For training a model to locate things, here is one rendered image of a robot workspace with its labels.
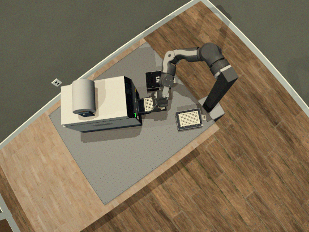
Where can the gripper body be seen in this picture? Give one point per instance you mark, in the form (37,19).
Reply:
(160,103)

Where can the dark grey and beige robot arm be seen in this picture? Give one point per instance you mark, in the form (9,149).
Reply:
(209,52)

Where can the grey cylinder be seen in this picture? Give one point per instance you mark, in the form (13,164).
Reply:
(83,96)

